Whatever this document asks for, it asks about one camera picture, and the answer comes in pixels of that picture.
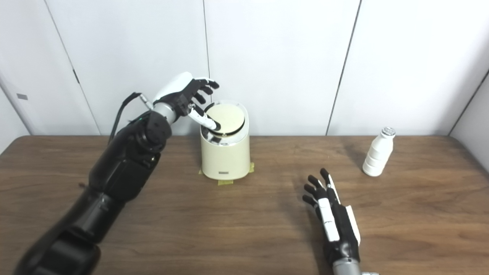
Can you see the small white plastic bottle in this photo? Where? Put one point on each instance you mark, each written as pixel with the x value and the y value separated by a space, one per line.
pixel 376 156

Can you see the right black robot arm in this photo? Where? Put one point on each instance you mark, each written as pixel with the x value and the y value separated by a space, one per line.
pixel 349 267

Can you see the round cream bin lid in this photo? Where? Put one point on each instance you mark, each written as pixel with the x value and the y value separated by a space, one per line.
pixel 229 116

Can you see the small gray wall label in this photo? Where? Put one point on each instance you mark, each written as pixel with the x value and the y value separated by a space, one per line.
pixel 22 96

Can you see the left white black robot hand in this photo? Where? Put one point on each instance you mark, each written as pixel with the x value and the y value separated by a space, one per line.
pixel 179 91

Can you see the cream-colored bin body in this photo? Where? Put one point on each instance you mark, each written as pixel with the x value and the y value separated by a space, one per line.
pixel 225 156

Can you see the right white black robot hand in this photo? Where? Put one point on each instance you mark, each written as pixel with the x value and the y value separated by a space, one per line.
pixel 336 225

